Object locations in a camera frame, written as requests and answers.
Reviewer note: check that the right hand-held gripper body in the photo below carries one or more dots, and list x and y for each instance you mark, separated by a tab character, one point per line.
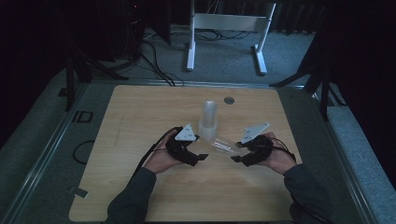
258	149

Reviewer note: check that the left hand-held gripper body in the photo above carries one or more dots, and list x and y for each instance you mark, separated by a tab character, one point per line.
179	147

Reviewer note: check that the single clear plastic cup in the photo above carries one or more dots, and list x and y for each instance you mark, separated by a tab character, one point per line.
225	146

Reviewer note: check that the stack of translucent plastic cups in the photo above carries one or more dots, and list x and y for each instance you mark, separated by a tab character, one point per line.
208	121

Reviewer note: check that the person's left hand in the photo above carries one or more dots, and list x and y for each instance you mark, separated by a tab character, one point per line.
160	160

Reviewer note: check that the person's right hand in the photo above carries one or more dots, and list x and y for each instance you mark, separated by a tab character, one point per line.
280	158

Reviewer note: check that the round grey table grommet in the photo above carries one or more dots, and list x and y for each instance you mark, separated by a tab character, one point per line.
229	100

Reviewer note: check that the black tripod stand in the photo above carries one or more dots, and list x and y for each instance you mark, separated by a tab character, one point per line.
324	99
69	87

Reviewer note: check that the grey tape piece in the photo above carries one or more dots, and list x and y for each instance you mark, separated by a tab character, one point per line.
79	192

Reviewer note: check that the white metal stand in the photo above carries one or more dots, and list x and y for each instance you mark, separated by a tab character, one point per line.
230	22

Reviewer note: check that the dark equipment rack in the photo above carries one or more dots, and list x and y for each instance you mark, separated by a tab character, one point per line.
134	31

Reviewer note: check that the dark curtain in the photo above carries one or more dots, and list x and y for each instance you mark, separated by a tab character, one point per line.
295	17

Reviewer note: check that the metal floor rail frame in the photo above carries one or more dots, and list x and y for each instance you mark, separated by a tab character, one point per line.
218	84

